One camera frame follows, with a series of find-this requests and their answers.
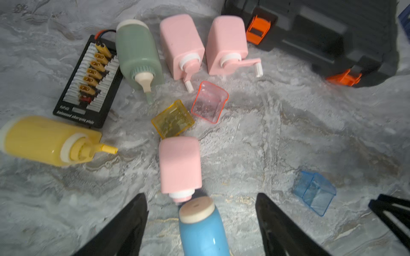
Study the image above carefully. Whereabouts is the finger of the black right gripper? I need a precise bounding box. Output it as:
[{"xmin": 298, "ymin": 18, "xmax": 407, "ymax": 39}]
[{"xmin": 368, "ymin": 194, "xmax": 410, "ymax": 251}]

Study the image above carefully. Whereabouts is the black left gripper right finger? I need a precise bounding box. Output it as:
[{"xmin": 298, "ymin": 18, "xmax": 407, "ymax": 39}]
[{"xmin": 255, "ymin": 193, "xmax": 329, "ymax": 256}]

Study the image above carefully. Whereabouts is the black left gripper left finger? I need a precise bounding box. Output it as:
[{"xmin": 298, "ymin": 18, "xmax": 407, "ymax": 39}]
[{"xmin": 74, "ymin": 193, "xmax": 148, "ymax": 256}]

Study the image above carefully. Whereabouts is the blue transparent tray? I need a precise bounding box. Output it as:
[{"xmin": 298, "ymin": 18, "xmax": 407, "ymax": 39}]
[{"xmin": 292, "ymin": 170, "xmax": 337, "ymax": 217}]

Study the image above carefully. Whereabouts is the blue pencil sharpener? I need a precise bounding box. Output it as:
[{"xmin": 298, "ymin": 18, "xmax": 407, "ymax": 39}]
[{"xmin": 179, "ymin": 196, "xmax": 230, "ymax": 256}]

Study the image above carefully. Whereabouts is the green pencil sharpener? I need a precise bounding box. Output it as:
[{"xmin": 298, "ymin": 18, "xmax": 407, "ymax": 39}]
[{"xmin": 115, "ymin": 19, "xmax": 164, "ymax": 105}]

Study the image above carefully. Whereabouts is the pink pencil sharpener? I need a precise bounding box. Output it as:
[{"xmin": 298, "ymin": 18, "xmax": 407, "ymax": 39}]
[
  {"xmin": 206, "ymin": 16, "xmax": 263, "ymax": 77},
  {"xmin": 159, "ymin": 137, "xmax": 202, "ymax": 204},
  {"xmin": 160, "ymin": 14, "xmax": 205, "ymax": 93}
]

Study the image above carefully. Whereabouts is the yellow pencil sharpener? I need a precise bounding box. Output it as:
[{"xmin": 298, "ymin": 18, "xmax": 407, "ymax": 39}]
[{"xmin": 1, "ymin": 116, "xmax": 118, "ymax": 166}]

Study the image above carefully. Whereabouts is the yellow transparent tray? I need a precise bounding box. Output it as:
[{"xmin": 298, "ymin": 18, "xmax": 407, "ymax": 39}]
[{"xmin": 151, "ymin": 100, "xmax": 195, "ymax": 139}]

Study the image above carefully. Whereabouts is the black yellow small box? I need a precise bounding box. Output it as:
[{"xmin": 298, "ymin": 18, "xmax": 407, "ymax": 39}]
[{"xmin": 53, "ymin": 31, "xmax": 123, "ymax": 128}]

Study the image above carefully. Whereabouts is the black plastic tool case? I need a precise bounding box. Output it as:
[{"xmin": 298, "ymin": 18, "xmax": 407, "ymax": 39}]
[{"xmin": 222, "ymin": 0, "xmax": 399, "ymax": 87}]

